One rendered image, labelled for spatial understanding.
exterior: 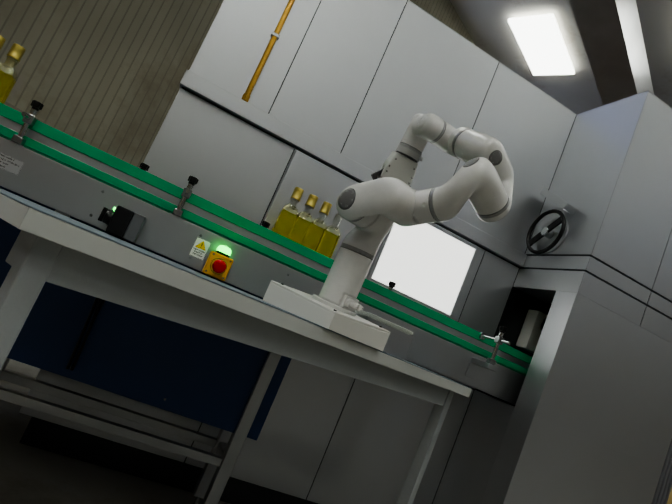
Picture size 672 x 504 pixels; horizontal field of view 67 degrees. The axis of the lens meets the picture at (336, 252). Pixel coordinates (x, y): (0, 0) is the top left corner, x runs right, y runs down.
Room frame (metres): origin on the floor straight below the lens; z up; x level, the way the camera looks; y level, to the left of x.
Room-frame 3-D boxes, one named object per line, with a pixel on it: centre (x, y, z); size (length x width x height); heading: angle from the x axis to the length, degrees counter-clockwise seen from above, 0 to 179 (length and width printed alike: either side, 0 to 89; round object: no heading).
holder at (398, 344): (1.69, -0.21, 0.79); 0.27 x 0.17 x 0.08; 17
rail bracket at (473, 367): (1.92, -0.69, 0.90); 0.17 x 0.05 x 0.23; 17
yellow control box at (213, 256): (1.53, 0.31, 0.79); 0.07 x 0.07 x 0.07; 17
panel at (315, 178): (2.02, -0.13, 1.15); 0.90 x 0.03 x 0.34; 107
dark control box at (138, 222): (1.45, 0.58, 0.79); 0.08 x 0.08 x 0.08; 17
